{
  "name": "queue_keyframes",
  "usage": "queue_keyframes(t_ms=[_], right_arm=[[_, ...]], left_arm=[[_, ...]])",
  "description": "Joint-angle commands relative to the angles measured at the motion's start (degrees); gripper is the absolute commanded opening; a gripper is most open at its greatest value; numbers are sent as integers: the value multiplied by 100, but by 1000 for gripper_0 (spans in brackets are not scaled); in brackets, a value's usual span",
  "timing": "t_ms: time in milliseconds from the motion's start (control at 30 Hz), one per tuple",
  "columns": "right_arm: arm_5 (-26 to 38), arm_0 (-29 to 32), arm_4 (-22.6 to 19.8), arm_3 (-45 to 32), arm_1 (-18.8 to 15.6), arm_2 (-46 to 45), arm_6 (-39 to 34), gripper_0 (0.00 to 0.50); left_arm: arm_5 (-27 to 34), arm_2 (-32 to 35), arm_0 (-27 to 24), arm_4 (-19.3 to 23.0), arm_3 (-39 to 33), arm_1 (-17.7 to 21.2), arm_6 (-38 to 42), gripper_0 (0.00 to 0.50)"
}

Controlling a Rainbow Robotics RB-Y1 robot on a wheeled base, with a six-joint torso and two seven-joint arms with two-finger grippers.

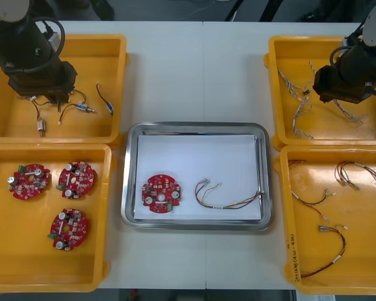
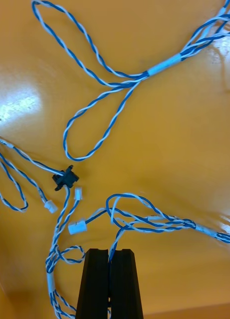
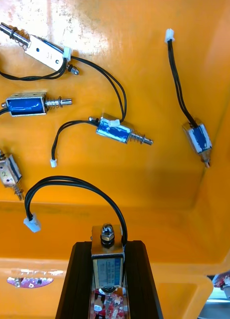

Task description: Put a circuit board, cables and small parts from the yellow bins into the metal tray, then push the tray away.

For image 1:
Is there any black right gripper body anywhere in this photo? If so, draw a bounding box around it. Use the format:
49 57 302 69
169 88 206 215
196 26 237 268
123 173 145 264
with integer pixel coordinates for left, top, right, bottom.
312 65 373 105

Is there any round red circuit board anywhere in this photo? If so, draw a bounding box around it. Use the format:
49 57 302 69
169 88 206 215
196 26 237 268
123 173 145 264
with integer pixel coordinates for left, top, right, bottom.
140 174 184 214
56 161 98 200
8 163 53 201
48 208 89 252

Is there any red green-yellow wire harness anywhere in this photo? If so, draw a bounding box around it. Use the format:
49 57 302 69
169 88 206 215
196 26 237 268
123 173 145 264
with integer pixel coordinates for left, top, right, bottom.
193 177 266 210

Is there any black stand leg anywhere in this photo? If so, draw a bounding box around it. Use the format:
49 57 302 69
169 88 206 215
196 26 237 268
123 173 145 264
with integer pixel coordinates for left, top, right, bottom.
222 0 243 22

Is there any group of metal solenoids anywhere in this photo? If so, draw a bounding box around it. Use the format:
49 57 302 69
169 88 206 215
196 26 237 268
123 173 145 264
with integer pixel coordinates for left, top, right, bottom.
17 82 116 117

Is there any thin white cable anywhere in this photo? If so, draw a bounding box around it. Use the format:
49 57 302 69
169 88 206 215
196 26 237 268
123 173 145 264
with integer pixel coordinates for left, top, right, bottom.
189 0 216 16

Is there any multicolour wire harness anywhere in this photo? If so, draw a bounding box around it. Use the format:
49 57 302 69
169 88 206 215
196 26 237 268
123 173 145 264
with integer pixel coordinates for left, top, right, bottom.
334 161 376 191

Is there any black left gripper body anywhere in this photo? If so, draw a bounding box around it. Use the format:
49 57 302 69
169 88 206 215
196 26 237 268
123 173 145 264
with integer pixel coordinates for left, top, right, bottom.
6 60 78 103

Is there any blue-white twisted wire harness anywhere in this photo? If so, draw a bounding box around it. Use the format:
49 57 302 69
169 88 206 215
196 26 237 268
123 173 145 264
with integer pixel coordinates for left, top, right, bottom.
331 98 371 126
302 60 317 92
276 67 316 140

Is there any red-black harness, metal terminal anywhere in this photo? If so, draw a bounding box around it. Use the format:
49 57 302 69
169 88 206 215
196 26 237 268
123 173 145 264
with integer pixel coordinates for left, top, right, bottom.
300 224 348 279

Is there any white paper sheet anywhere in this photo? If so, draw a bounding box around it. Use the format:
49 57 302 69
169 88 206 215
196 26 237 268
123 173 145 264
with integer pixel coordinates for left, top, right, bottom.
133 134 261 222

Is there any steel tray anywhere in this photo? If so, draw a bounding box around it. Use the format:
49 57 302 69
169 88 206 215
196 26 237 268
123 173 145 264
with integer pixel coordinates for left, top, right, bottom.
120 121 274 232

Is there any yellow-orange plastic bin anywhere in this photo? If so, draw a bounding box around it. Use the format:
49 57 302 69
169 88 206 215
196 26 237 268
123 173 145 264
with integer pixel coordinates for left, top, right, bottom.
274 144 376 295
263 35 376 147
0 142 117 293
0 33 128 145

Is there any blue-label metal solenoid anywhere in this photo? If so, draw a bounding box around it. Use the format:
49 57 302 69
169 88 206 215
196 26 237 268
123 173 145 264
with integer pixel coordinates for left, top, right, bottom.
58 100 98 126

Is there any beige metal solenoid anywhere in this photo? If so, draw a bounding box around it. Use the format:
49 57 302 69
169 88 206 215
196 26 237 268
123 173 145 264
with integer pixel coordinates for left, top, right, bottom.
32 99 48 138

